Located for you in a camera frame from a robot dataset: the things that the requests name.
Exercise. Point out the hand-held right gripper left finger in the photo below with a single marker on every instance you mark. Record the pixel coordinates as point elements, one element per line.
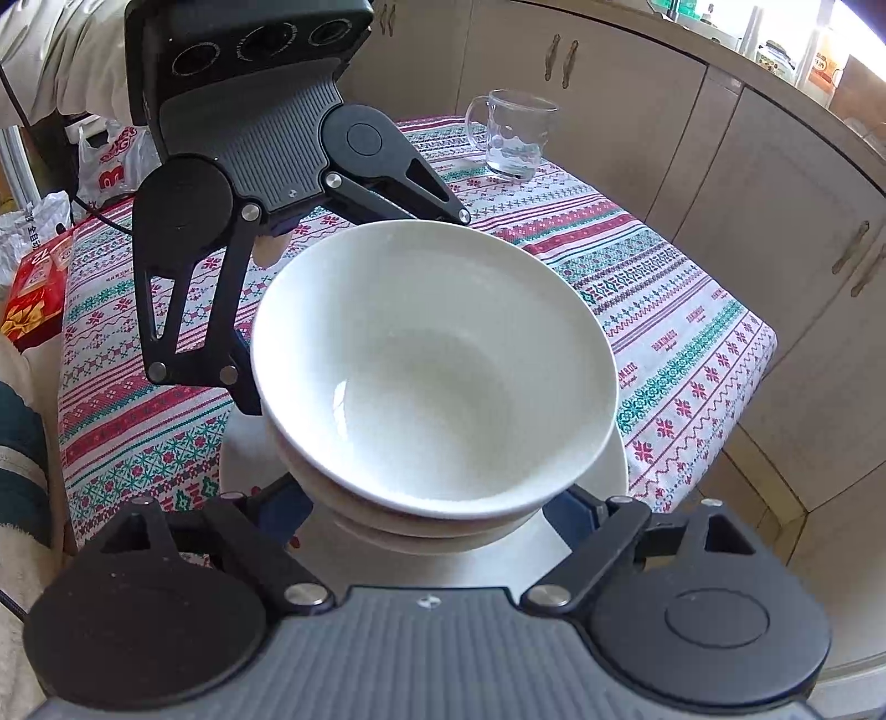
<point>277,512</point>

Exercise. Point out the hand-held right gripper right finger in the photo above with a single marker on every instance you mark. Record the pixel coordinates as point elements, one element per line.
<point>571,519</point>

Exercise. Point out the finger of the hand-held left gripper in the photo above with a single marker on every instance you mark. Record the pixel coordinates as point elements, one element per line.
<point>443,204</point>
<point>246,394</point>

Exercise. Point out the white bowl pink floral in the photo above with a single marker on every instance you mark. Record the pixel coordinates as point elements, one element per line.
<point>429,360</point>
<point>332,500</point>
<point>429,545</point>

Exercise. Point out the white plate red flower print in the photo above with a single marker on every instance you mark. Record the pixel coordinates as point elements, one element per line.
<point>450,571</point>

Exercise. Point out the clear glass mug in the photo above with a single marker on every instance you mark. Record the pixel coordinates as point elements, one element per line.
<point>516,138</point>

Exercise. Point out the white red printed plastic bag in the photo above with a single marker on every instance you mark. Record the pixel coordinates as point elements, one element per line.
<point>114,166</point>

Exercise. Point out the white cloth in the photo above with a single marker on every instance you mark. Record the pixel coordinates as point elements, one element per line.
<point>62,55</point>

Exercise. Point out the patterned red green tablecloth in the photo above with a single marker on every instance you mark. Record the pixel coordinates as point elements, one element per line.
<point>657,291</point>

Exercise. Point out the red cardboard box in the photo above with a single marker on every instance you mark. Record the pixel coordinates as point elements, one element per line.
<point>34,291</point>

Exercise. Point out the teal and cream knit clothing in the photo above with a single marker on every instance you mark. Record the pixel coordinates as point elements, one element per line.
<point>24,484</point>

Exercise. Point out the metal pole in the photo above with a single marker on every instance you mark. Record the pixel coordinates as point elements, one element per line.
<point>17,166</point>

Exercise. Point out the crumpled white plastic wrapper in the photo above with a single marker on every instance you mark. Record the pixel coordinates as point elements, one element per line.
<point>31,228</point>

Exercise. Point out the glass jar with lid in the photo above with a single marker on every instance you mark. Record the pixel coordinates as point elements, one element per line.
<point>776,55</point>

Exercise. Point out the orange printed carton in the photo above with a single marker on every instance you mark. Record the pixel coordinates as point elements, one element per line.
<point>827,62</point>

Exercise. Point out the brown cardboard sheet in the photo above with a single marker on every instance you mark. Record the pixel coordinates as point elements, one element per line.
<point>865,86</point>

